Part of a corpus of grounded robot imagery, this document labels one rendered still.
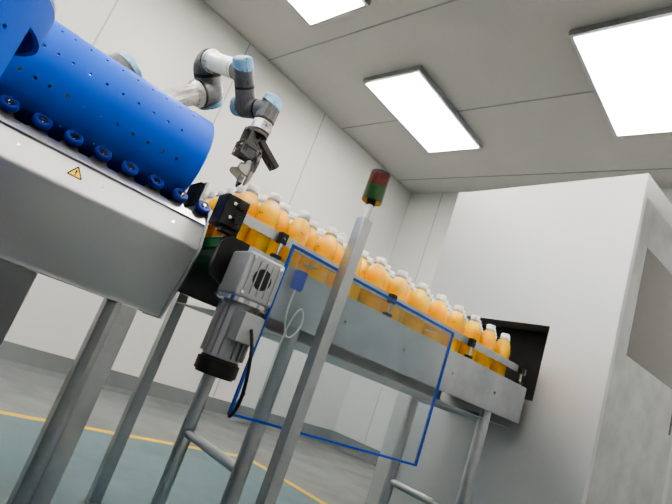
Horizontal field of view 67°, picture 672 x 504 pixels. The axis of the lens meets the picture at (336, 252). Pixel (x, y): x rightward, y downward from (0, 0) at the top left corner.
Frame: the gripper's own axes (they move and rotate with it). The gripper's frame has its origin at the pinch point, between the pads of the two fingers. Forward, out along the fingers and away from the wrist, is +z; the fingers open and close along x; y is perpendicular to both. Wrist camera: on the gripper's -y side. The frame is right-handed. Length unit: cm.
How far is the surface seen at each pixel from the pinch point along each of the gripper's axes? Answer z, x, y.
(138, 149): 15.2, 24.1, 40.8
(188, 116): -0.7, 23.8, 32.9
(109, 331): 62, 22, 26
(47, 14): 17, 70, 71
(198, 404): 76, -6, -20
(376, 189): -3, 51, -18
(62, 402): 84, 8, 26
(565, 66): -225, -33, -212
